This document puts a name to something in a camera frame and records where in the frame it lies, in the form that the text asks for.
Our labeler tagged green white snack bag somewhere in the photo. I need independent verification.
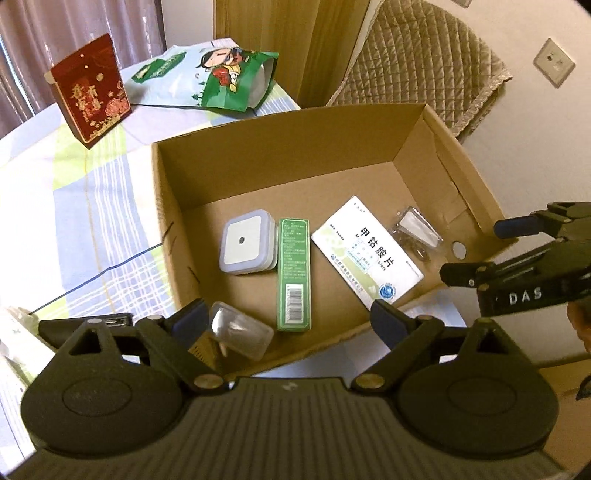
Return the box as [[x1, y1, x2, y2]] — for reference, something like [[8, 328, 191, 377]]
[[122, 43, 279, 112]]

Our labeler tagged clear plastic case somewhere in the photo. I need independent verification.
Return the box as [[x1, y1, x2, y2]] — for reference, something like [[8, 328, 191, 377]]
[[209, 301, 274, 361]]

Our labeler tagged red gift box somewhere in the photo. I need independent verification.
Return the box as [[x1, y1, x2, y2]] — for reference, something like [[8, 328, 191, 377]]
[[44, 34, 131, 149]]

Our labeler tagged green medicine box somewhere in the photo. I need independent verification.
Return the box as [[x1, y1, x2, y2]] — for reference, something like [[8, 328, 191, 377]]
[[276, 218, 311, 332]]

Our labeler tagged white square night light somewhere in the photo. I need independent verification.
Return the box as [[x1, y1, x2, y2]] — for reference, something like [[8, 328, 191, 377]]
[[219, 209, 279, 275]]

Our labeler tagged white wall socket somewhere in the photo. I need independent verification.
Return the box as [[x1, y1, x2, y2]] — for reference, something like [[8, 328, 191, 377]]
[[533, 38, 576, 88]]

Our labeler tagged wooden door panel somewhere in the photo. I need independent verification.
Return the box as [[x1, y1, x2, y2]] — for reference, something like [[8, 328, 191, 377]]
[[214, 0, 370, 107]]

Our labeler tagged mauve curtain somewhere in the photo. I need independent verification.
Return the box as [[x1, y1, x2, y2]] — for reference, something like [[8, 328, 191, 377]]
[[1, 0, 165, 136]]

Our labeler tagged clear box with clips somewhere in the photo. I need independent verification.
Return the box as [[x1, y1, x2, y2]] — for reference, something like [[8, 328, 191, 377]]
[[391, 206, 444, 263]]

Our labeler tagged person's right hand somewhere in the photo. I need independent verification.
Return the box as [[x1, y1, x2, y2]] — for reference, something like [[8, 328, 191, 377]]
[[567, 297, 591, 352]]

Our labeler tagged quilted chair cover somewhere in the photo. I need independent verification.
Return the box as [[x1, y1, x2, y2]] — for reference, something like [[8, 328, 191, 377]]
[[328, 1, 513, 139]]

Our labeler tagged brown cardboard box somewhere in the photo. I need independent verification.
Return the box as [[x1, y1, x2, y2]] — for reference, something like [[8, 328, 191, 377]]
[[150, 102, 515, 377]]

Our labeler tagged checkered tablecloth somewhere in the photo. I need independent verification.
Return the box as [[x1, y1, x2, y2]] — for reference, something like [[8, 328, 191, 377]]
[[0, 38, 468, 462]]

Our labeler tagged white medicine box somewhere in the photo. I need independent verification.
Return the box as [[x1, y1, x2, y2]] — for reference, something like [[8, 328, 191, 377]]
[[311, 196, 424, 308]]

